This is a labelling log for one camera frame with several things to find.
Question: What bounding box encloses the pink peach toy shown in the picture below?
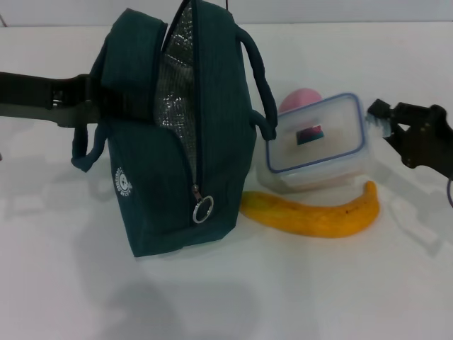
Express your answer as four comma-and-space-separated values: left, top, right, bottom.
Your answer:
278, 88, 323, 114

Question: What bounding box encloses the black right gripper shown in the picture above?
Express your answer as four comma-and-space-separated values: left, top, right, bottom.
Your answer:
366, 98, 453, 179

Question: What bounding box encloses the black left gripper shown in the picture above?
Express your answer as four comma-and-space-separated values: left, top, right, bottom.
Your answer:
0, 72, 107, 129

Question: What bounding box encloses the yellow banana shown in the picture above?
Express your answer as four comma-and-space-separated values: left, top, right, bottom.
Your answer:
239, 180, 381, 239

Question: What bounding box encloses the clear blue-rimmed food container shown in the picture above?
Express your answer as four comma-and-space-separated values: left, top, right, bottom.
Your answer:
256, 92, 391, 196

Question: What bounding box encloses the dark teal insulated lunch bag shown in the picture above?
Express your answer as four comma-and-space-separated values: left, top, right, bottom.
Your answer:
70, 0, 279, 259

